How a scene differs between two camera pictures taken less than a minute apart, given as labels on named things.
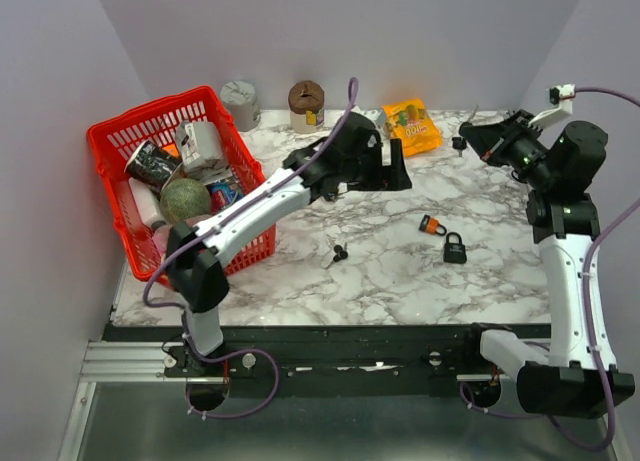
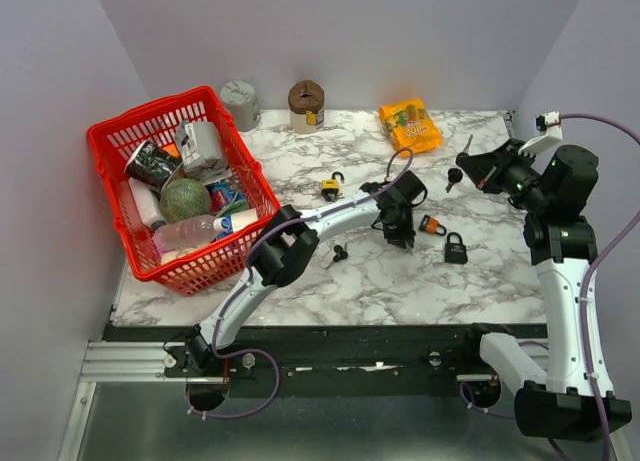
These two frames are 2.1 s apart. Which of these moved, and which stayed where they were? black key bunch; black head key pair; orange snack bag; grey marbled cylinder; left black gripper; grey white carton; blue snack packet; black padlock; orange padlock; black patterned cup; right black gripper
Moved: right black gripper; left black gripper; black head key pair
Stayed: black padlock; orange snack bag; grey white carton; blue snack packet; grey marbled cylinder; black patterned cup; black key bunch; orange padlock
